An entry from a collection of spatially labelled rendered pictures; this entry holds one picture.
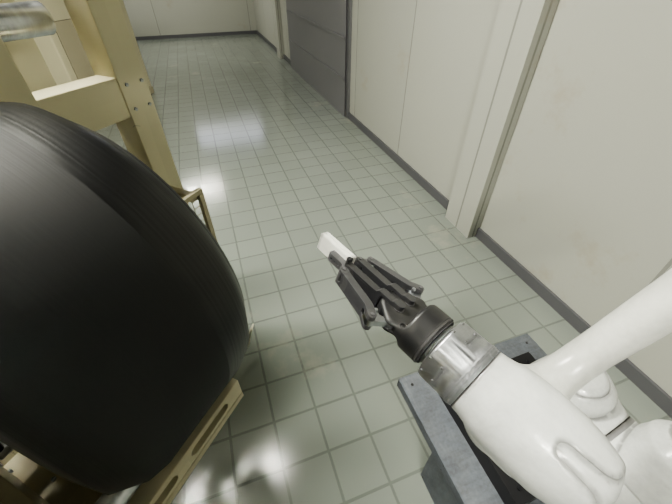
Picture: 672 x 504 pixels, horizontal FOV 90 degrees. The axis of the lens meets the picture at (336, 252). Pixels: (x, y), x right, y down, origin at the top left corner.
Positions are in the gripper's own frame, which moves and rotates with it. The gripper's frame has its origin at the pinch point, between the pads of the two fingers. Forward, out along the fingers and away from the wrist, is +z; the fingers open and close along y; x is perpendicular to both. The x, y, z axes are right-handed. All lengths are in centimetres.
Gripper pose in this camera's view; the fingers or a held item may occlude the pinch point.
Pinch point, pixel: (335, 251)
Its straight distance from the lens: 53.4
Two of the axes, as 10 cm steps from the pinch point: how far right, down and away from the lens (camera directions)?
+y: -7.0, 2.2, -6.7
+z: -6.5, -5.9, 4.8
